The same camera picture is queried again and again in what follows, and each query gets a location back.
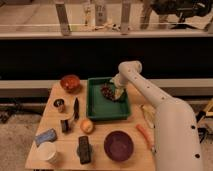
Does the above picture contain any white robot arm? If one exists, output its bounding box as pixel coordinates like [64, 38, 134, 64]
[112, 61, 204, 171]

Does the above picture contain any purple bowl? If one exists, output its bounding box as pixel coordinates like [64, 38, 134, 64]
[104, 131, 134, 162]

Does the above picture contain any red-brown bowl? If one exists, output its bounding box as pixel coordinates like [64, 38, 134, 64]
[60, 74, 80, 93]

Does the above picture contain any small metal cup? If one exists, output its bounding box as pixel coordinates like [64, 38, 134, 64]
[53, 99, 65, 113]

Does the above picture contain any white paper cup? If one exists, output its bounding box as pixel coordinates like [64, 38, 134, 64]
[37, 142, 58, 163]

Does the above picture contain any orange apple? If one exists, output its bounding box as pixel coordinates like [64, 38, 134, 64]
[80, 119, 94, 134]

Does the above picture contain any black wheeled stand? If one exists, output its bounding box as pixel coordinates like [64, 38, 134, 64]
[195, 98, 213, 144]

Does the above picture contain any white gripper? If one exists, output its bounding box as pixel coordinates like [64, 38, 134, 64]
[110, 74, 125, 100]

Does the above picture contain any orange-handled spatula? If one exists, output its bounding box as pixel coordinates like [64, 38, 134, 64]
[136, 124, 155, 154]

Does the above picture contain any green plastic tray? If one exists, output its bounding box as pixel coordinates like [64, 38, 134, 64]
[86, 77, 130, 121]

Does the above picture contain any yellow banana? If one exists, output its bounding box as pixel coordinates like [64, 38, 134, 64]
[141, 104, 155, 129]

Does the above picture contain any blue sponge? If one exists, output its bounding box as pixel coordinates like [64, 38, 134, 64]
[35, 129, 57, 146]

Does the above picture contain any dark red grape bunch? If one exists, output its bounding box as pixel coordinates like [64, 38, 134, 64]
[101, 84, 115, 101]

